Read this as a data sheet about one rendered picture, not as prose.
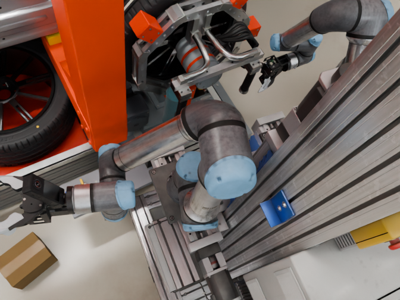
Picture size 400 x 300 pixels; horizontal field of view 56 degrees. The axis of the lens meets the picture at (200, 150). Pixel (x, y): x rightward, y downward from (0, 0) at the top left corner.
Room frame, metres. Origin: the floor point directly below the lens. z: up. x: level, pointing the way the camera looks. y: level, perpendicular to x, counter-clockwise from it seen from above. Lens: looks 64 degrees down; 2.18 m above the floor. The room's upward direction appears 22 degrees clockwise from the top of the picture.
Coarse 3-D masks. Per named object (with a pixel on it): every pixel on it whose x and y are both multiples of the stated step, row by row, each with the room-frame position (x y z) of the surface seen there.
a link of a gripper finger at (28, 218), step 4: (24, 212) 0.13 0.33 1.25; (28, 212) 0.13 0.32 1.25; (32, 212) 0.13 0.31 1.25; (36, 212) 0.14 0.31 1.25; (24, 216) 0.12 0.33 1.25; (28, 216) 0.12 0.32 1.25; (32, 216) 0.12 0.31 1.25; (36, 216) 0.13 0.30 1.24; (20, 220) 0.11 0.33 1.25; (24, 220) 0.11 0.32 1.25; (28, 220) 0.11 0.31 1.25; (32, 220) 0.12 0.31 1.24; (16, 224) 0.09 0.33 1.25; (20, 224) 0.10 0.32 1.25; (24, 224) 0.10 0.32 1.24; (8, 228) 0.08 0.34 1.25; (12, 228) 0.08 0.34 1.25
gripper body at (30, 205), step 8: (24, 200) 0.15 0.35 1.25; (32, 200) 0.16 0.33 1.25; (64, 200) 0.19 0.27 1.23; (24, 208) 0.13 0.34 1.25; (32, 208) 0.14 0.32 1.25; (40, 208) 0.15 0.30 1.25; (48, 208) 0.16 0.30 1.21; (56, 208) 0.17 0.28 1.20; (64, 208) 0.18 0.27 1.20; (72, 208) 0.18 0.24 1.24; (40, 216) 0.14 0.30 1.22; (48, 216) 0.14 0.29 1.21; (32, 224) 0.12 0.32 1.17
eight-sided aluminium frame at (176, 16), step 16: (192, 0) 1.09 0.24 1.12; (208, 0) 1.13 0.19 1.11; (224, 0) 1.15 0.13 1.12; (176, 16) 0.99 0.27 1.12; (192, 16) 1.03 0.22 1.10; (240, 16) 1.22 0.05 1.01; (144, 48) 0.89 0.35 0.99; (144, 64) 0.89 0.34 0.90; (144, 80) 0.89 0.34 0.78; (160, 80) 1.01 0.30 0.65
